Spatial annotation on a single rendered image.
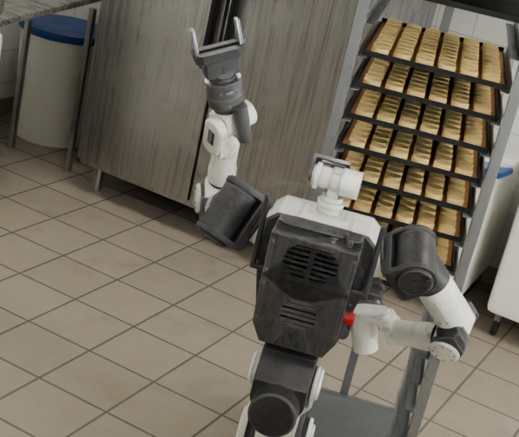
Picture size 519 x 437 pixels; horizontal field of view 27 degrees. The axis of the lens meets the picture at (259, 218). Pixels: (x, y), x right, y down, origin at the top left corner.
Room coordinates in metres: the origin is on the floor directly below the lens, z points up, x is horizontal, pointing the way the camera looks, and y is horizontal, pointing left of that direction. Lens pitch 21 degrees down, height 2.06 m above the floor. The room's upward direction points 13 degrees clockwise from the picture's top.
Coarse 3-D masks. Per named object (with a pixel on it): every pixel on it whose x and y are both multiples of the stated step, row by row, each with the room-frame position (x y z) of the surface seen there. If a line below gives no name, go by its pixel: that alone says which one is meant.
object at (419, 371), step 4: (424, 308) 3.43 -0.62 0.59; (424, 312) 3.39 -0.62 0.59; (424, 316) 3.36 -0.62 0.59; (424, 320) 3.33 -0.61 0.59; (420, 352) 3.08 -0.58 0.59; (416, 356) 3.05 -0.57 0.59; (416, 360) 3.02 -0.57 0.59; (420, 360) 3.03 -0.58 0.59; (424, 360) 3.00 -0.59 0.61; (416, 364) 2.99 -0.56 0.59; (420, 364) 3.00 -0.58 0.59; (424, 364) 2.95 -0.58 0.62; (416, 368) 2.97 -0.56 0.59; (420, 368) 2.97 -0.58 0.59; (424, 368) 2.93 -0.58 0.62; (416, 372) 2.94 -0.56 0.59; (420, 372) 2.94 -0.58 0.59; (424, 372) 2.90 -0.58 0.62; (416, 376) 2.91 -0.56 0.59; (420, 376) 2.92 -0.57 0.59; (416, 380) 2.89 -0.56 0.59; (420, 380) 2.89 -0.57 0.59; (416, 384) 2.86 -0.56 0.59; (420, 384) 2.87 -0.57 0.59
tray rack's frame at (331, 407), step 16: (448, 16) 3.51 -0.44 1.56; (512, 64) 3.46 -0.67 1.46; (352, 352) 3.51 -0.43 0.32; (352, 368) 3.51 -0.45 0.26; (320, 400) 3.43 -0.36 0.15; (336, 400) 3.46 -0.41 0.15; (352, 400) 3.49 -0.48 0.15; (320, 416) 3.32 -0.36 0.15; (336, 416) 3.34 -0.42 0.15; (352, 416) 3.37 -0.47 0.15; (368, 416) 3.39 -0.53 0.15; (384, 416) 3.42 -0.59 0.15; (320, 432) 3.22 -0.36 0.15; (336, 432) 3.24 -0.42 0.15; (352, 432) 3.27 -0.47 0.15; (368, 432) 3.29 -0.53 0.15; (384, 432) 3.31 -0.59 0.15
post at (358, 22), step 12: (360, 0) 2.91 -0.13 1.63; (360, 12) 2.91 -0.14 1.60; (360, 24) 2.91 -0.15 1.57; (360, 36) 2.91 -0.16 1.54; (348, 48) 2.91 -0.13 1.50; (348, 60) 2.91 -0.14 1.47; (348, 72) 2.91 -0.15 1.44; (348, 84) 2.91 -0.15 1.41; (336, 96) 2.91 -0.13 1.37; (336, 108) 2.91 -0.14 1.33; (336, 120) 2.91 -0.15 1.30; (336, 132) 2.91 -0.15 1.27; (324, 144) 2.91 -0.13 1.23; (312, 192) 2.91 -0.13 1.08
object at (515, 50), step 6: (510, 24) 3.49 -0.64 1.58; (516, 24) 3.35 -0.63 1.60; (510, 30) 3.36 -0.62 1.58; (516, 30) 3.28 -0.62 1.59; (510, 36) 3.24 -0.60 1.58; (516, 36) 3.20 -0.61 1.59; (510, 42) 3.13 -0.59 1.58; (516, 42) 3.13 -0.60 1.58; (510, 48) 3.04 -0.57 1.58; (516, 48) 3.06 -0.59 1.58; (510, 54) 2.94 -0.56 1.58; (516, 54) 2.96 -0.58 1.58; (516, 60) 2.87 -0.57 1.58
